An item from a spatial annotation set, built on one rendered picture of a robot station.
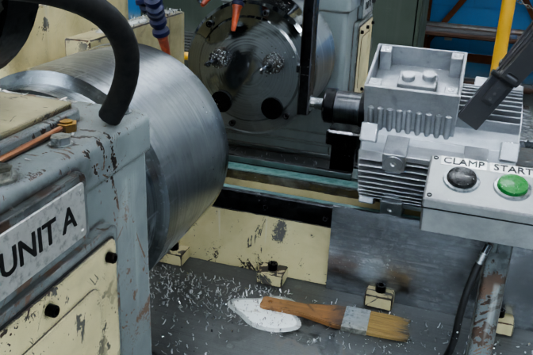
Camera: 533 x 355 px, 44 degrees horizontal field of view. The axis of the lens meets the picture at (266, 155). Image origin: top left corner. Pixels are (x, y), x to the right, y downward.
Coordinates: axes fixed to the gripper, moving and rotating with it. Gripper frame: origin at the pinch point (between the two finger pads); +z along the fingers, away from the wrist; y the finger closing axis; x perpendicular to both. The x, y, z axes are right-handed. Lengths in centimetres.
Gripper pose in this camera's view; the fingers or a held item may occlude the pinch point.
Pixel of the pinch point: (485, 101)
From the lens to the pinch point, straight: 86.7
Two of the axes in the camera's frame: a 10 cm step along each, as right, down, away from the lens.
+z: -5.1, 7.3, 4.5
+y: -3.1, 3.3, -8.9
